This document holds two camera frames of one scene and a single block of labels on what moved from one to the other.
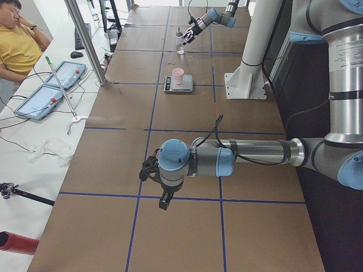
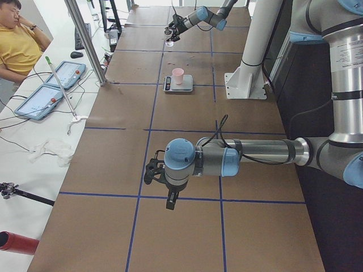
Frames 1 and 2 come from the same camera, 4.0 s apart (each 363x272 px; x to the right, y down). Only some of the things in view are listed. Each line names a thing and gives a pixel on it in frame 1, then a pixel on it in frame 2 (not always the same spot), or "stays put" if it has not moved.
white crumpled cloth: (54, 147) stays put
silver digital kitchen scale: (186, 85) stays put
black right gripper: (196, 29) to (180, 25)
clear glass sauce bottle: (180, 47) to (168, 31)
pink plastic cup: (178, 72) stays put
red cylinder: (15, 242) stays put
